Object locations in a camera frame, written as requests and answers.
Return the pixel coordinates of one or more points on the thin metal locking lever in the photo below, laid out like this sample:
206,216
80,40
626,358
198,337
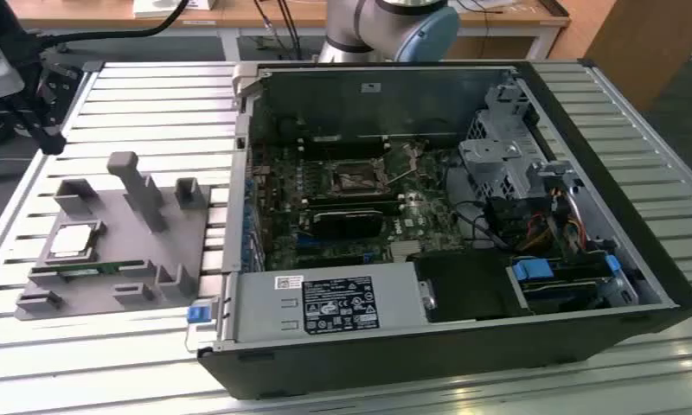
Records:
404,174

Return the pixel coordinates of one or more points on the small silver heatsink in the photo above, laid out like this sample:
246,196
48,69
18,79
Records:
407,251

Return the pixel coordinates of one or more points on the wooden desk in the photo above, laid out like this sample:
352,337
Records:
266,21

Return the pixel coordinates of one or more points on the black RAM slot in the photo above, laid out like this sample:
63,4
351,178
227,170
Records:
346,144
352,204

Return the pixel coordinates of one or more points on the white box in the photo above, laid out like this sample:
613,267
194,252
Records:
152,9

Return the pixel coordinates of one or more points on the blue disk carrier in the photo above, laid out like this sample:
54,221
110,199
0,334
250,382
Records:
533,270

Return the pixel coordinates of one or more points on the grey power supply with label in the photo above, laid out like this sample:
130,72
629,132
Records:
266,307

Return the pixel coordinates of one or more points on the silver metal drive cage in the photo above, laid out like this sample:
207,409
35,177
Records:
497,160

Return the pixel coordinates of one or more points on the silver CPU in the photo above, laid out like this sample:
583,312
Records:
75,240

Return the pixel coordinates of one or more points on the green motherboard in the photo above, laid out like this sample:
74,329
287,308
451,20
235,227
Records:
430,216

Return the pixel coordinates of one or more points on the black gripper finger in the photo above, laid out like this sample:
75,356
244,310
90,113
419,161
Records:
46,134

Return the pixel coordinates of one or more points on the grey parts rack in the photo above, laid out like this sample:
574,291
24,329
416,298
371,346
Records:
132,242

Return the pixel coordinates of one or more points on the green RAM stick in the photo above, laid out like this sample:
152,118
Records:
111,267

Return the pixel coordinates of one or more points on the black plastic shroud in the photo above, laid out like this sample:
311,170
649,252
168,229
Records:
467,289

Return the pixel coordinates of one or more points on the black graphics card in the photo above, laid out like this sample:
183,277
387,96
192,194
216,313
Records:
346,224

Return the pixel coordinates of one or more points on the blue case latch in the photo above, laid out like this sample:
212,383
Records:
200,314

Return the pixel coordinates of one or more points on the small blue clip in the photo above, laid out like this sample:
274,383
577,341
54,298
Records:
613,264

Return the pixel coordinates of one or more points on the wooden cabinet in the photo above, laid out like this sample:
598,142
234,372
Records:
651,47

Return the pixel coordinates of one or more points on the black open PC case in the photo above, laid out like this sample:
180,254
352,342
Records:
438,359

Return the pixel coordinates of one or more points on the CPU socket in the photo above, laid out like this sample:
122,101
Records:
358,179

